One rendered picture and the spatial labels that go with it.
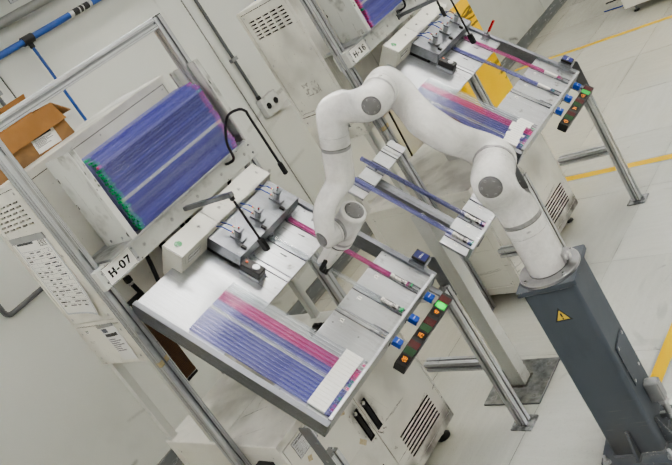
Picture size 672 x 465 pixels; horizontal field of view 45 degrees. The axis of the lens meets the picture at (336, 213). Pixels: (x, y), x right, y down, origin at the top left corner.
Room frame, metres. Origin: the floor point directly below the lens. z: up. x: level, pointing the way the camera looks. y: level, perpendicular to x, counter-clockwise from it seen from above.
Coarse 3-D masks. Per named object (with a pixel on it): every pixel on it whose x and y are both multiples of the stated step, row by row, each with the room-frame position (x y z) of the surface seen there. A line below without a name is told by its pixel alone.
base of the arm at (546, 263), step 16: (544, 224) 2.11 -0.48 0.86; (512, 240) 2.14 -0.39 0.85; (528, 240) 2.10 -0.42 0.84; (544, 240) 2.10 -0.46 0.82; (528, 256) 2.12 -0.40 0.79; (544, 256) 2.10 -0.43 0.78; (560, 256) 2.11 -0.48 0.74; (576, 256) 2.12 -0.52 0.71; (528, 272) 2.16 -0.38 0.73; (544, 272) 2.10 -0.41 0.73; (560, 272) 2.09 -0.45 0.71; (528, 288) 2.12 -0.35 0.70
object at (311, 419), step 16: (144, 320) 2.42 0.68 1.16; (160, 320) 2.37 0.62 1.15; (176, 336) 2.34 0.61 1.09; (192, 336) 2.31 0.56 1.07; (192, 352) 2.33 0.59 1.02; (208, 352) 2.27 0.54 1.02; (224, 368) 2.25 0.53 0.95; (240, 368) 2.22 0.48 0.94; (256, 384) 2.18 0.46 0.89; (272, 400) 2.17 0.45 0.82; (288, 400) 2.12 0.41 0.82; (304, 416) 2.10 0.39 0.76; (320, 416) 2.08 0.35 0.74; (320, 432) 2.08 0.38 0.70
